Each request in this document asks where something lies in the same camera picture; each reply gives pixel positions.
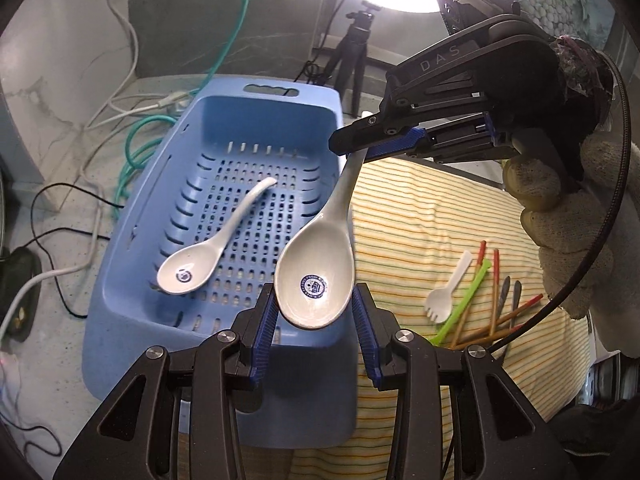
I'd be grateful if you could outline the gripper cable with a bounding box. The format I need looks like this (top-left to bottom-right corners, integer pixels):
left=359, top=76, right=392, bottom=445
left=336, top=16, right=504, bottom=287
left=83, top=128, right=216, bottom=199
left=487, top=52, right=632, bottom=356

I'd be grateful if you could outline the white power cable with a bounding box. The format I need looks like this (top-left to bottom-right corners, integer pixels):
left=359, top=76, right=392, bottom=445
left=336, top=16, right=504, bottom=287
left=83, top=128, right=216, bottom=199
left=75, top=0, right=201, bottom=201

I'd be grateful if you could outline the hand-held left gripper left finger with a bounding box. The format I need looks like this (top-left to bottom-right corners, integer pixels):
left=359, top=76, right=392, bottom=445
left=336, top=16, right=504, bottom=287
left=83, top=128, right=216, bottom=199
left=52, top=282, right=283, bottom=480

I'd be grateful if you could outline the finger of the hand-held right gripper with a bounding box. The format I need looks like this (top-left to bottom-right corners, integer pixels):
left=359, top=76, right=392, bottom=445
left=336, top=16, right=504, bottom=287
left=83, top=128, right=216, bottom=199
left=327, top=105, right=485, bottom=157
left=366, top=128, right=514, bottom=164

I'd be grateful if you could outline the black ring light cable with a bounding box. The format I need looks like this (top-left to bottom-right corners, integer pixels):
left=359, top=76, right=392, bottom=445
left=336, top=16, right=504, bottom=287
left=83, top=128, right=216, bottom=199
left=294, top=0, right=351, bottom=87

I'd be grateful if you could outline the striped yellow cloth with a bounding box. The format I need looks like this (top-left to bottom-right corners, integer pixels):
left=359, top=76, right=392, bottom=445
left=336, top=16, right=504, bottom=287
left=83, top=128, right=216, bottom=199
left=290, top=157, right=601, bottom=480

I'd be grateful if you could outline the blue plastic basket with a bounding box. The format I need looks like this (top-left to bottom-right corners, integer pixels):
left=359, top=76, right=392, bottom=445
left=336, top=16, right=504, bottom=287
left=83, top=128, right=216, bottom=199
left=82, top=77, right=358, bottom=448

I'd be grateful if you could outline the grey metal utensil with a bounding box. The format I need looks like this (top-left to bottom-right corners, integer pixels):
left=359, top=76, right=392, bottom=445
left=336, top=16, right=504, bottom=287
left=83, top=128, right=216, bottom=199
left=500, top=280, right=523, bottom=361
left=497, top=275, right=512, bottom=326

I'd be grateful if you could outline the small white ceramic spoon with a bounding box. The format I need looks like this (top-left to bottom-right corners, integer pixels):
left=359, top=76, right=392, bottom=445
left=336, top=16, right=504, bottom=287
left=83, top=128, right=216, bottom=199
left=156, top=176, right=278, bottom=295

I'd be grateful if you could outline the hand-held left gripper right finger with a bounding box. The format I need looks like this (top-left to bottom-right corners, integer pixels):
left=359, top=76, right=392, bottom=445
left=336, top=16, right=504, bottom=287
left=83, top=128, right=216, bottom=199
left=351, top=282, right=576, bottom=480

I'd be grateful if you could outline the black tripod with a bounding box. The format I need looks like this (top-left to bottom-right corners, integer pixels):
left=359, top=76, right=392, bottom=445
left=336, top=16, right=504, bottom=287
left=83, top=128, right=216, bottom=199
left=325, top=7, right=377, bottom=117

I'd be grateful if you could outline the thin black cable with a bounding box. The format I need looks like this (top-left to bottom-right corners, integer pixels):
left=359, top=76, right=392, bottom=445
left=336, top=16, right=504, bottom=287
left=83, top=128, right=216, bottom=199
left=29, top=181, right=126, bottom=318

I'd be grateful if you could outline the dark green round object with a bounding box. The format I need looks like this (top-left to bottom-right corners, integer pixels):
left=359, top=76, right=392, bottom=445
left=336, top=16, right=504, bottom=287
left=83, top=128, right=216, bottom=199
left=0, top=246, right=43, bottom=342

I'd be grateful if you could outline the large white ceramic spoon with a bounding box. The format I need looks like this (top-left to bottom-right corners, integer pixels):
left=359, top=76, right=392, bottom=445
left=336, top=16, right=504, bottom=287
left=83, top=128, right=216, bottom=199
left=274, top=147, right=368, bottom=331

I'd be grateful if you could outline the white plastic spork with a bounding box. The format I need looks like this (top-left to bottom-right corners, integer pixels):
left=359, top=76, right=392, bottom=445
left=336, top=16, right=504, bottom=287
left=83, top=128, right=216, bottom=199
left=424, top=250, right=473, bottom=321

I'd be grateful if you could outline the person's right hand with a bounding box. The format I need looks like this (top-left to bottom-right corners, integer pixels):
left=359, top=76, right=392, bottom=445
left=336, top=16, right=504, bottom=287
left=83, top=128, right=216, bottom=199
left=502, top=126, right=640, bottom=357

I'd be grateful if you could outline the green plastic spoon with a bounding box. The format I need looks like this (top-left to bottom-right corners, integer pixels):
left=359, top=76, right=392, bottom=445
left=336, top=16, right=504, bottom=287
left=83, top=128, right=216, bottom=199
left=430, top=265, right=488, bottom=346

